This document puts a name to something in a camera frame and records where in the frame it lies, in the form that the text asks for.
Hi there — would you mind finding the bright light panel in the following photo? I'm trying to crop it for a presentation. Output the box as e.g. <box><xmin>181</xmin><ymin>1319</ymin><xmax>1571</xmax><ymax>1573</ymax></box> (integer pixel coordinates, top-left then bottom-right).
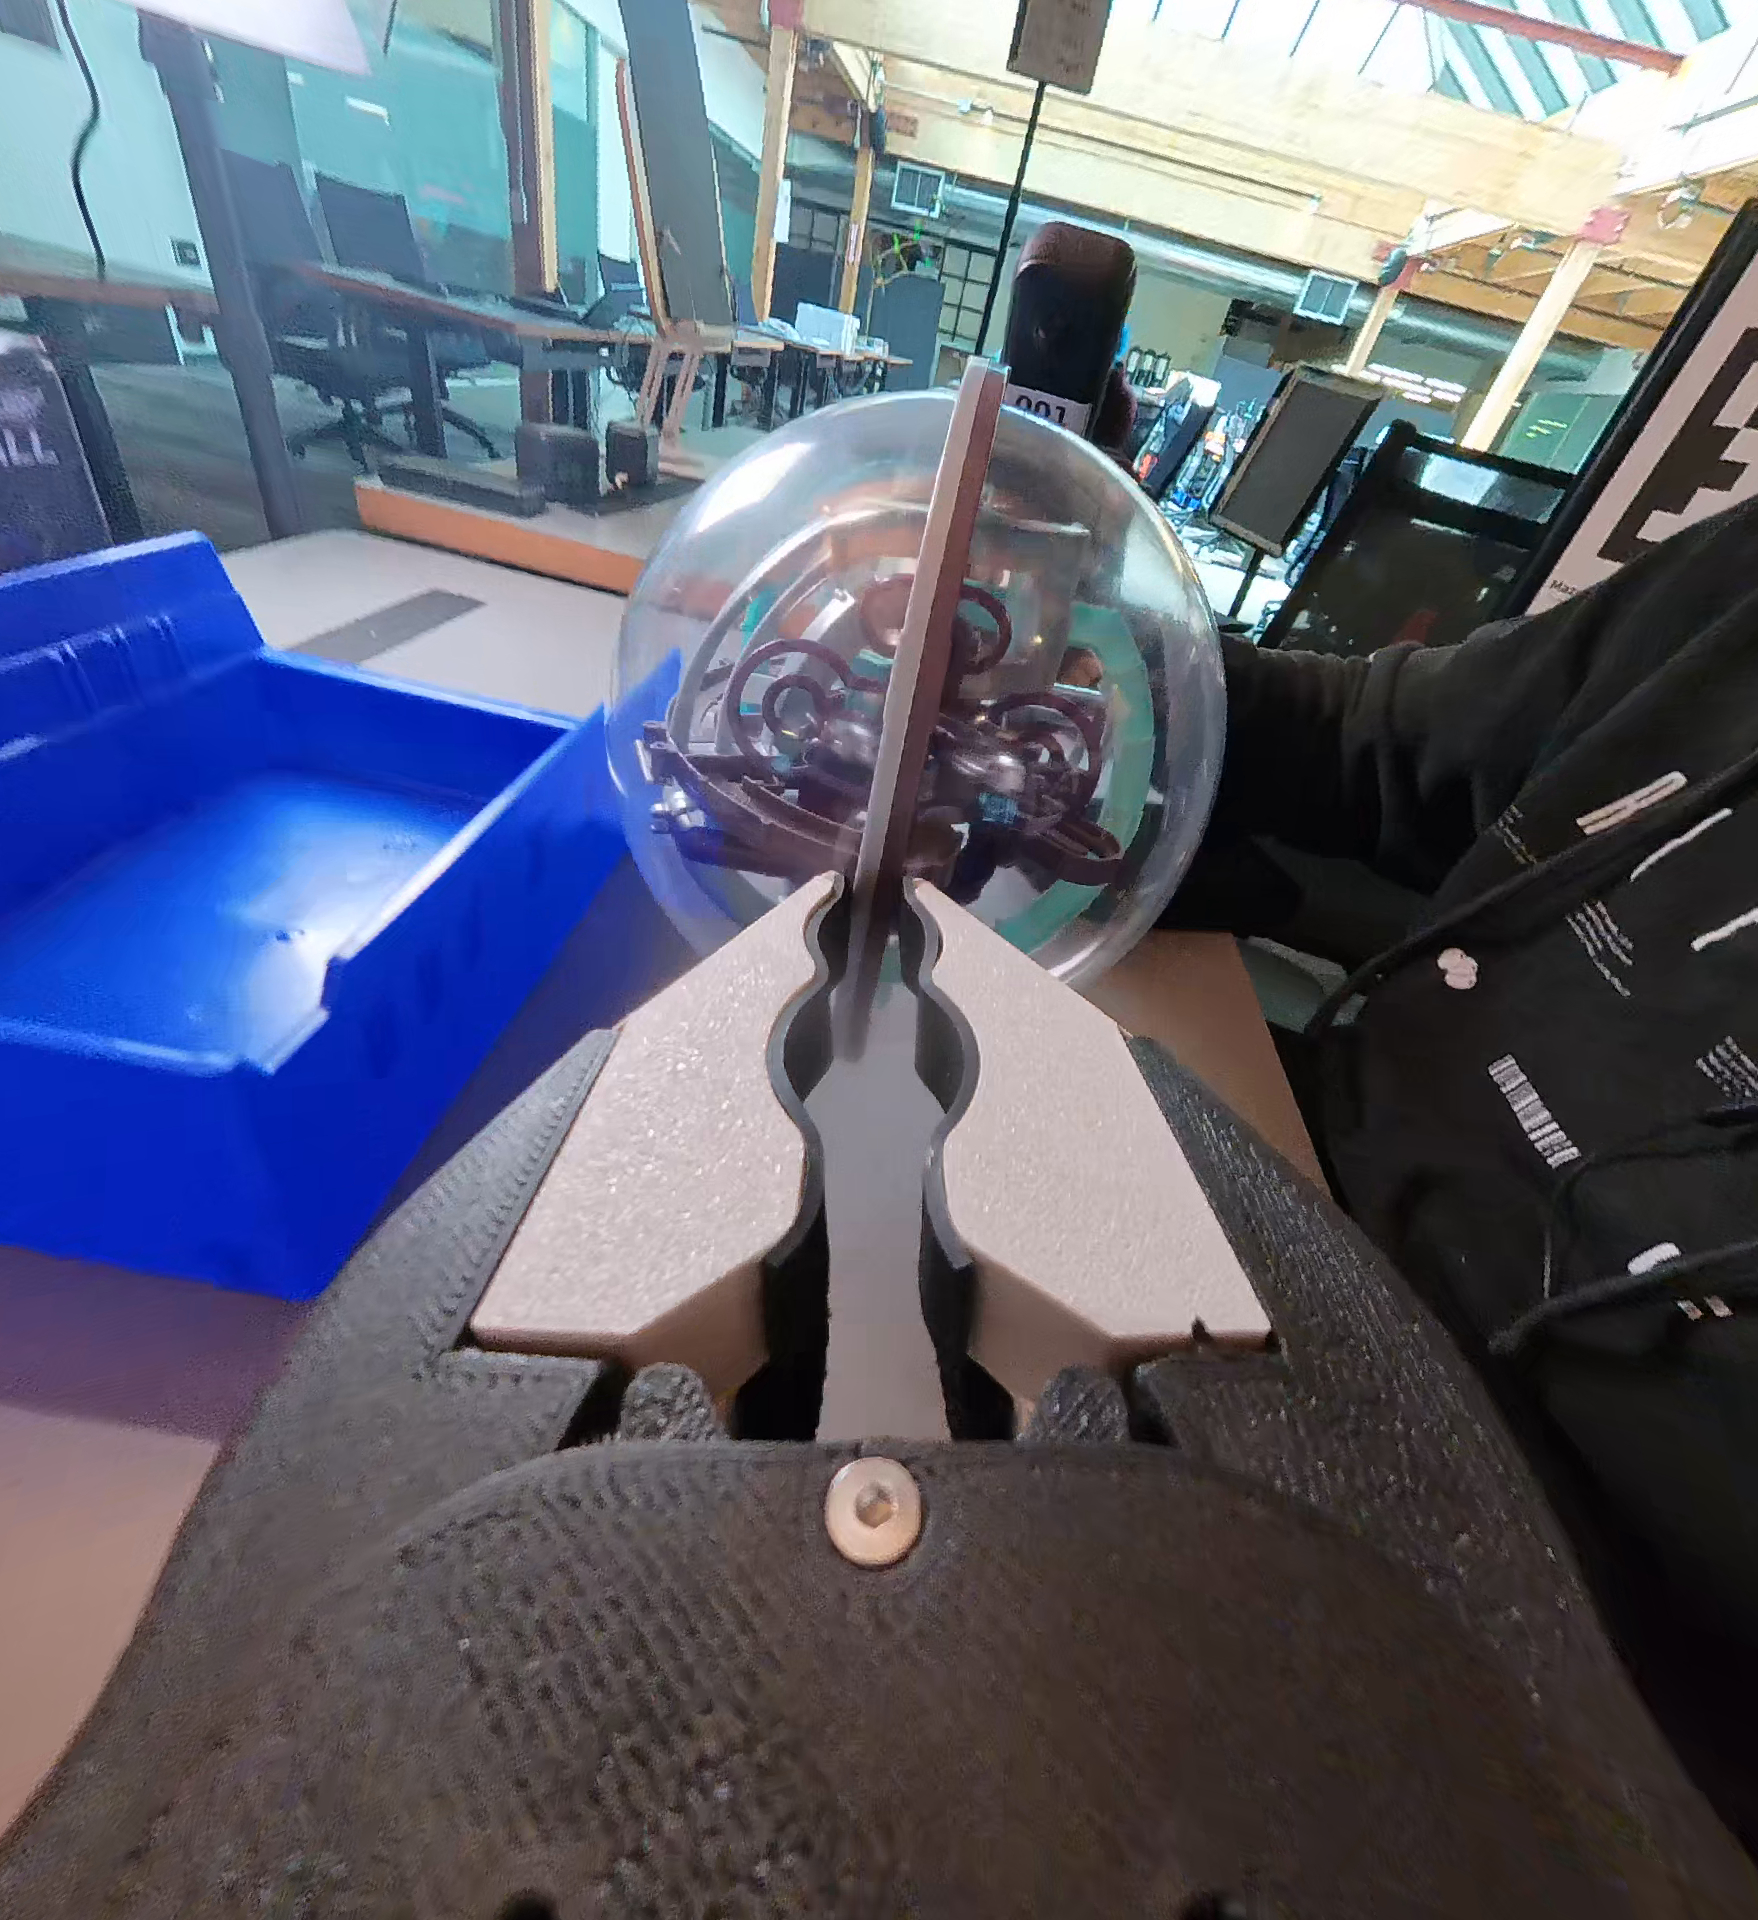
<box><xmin>131</xmin><ymin>0</ymin><xmax>402</xmax><ymax>78</ymax></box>

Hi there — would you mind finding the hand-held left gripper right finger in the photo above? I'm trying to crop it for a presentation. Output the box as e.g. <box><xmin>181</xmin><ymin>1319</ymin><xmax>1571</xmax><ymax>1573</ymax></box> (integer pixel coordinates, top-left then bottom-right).
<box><xmin>894</xmin><ymin>879</ymin><xmax>1272</xmax><ymax>1411</ymax></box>

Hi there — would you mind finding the clear plastic maze ball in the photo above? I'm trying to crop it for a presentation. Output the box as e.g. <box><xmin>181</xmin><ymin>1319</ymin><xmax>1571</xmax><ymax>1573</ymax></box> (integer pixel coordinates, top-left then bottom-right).
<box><xmin>610</xmin><ymin>359</ymin><xmax>1233</xmax><ymax>1442</ymax></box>

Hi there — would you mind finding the dark blue cardboard box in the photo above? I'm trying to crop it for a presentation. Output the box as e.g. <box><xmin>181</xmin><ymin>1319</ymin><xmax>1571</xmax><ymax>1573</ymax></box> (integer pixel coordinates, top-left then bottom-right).
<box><xmin>0</xmin><ymin>316</ymin><xmax>117</xmax><ymax>590</ymax></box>

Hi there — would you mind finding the black strip on table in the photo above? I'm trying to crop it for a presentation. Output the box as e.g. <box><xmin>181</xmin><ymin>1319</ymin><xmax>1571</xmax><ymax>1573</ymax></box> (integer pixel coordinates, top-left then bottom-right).
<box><xmin>286</xmin><ymin>587</ymin><xmax>488</xmax><ymax>667</ymax></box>

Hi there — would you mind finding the person's black sweatshirt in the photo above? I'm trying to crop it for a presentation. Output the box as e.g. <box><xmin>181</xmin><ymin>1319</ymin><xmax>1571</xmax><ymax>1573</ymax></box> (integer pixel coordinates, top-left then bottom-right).
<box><xmin>1300</xmin><ymin>466</ymin><xmax>1758</xmax><ymax>1801</ymax></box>

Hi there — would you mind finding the grey desk with wooden edge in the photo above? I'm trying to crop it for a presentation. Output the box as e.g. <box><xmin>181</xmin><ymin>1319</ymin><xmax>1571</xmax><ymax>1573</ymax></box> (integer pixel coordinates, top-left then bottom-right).
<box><xmin>355</xmin><ymin>466</ymin><xmax>708</xmax><ymax>596</ymax></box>

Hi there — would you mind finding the blue plastic bin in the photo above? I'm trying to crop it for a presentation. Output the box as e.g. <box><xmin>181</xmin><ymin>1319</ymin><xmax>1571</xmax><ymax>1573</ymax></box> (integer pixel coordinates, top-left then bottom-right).
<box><xmin>0</xmin><ymin>534</ymin><xmax>679</xmax><ymax>1301</ymax></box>

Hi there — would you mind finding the black framed tag sign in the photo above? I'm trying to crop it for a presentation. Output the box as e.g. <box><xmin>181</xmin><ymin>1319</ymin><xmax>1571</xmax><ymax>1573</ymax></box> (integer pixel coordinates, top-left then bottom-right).
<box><xmin>1504</xmin><ymin>195</ymin><xmax>1758</xmax><ymax>618</ymax></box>

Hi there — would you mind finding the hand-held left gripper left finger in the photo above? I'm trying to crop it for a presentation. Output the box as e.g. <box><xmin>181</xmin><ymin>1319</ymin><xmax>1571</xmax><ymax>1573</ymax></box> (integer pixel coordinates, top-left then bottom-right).
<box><xmin>474</xmin><ymin>876</ymin><xmax>847</xmax><ymax>1435</ymax></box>

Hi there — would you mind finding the person's right forearm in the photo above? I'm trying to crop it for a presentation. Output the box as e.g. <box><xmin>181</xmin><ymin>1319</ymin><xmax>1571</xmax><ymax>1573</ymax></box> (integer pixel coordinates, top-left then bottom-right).
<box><xmin>1165</xmin><ymin>630</ymin><xmax>1602</xmax><ymax>967</ymax></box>

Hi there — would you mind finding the black charger block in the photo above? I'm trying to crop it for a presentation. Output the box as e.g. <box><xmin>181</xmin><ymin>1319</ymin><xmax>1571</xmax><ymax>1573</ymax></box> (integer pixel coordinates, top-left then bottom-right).
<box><xmin>520</xmin><ymin>413</ymin><xmax>666</xmax><ymax>512</ymax></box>

